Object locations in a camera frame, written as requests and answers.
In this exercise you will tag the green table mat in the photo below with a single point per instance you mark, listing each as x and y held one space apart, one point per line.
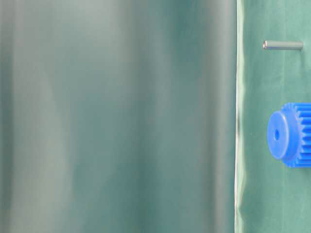
270 197

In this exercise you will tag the green backdrop curtain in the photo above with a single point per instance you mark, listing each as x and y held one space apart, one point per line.
117 116

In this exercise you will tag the blue plastic gear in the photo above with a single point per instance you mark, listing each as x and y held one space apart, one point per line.
289 134

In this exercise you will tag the grey metal shaft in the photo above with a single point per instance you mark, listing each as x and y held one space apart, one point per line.
282 45

